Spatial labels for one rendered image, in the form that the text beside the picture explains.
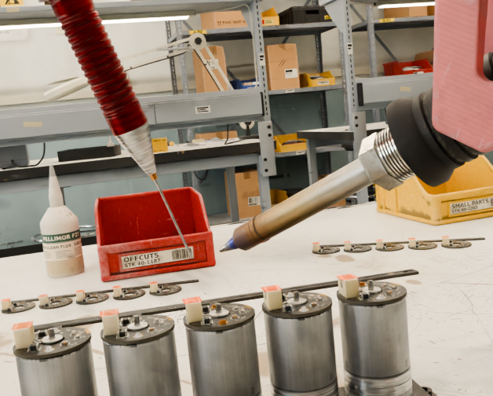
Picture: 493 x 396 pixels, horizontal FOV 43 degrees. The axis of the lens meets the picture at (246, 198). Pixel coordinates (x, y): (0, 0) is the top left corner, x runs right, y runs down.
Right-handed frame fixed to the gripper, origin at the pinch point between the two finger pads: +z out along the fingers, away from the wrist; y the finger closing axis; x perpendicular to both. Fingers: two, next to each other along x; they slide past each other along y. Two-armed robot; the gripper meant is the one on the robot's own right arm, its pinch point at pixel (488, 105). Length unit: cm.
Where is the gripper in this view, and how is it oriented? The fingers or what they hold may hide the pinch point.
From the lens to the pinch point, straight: 16.1
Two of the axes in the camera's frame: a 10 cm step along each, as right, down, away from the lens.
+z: -3.1, 8.6, 3.9
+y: -5.6, 1.7, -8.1
